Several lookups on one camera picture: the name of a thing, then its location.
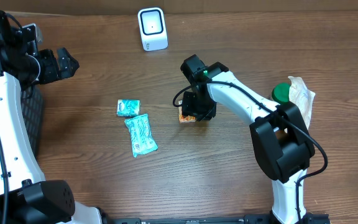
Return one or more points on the beige snack pouch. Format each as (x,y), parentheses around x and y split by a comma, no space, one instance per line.
(300,95)

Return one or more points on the grey plastic basket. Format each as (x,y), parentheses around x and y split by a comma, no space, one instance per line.
(32,104)

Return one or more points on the teal wipes packet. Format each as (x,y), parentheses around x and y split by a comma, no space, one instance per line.
(142,141)

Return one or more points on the green white small bottle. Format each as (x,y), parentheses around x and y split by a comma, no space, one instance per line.
(280,93)

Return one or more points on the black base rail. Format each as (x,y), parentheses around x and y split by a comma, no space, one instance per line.
(197,220)

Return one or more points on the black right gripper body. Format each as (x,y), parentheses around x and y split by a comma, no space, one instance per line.
(200,106)

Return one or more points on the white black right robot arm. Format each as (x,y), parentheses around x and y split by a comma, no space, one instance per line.
(283,147)

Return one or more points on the teal Kleenex tissue pack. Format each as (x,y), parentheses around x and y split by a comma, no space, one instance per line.
(128,108)

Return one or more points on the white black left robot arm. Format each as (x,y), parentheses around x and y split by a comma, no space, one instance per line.
(26,196)

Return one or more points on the orange Kleenex tissue pack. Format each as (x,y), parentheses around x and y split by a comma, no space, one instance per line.
(185,119)

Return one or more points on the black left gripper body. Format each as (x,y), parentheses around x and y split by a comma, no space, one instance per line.
(50,70)

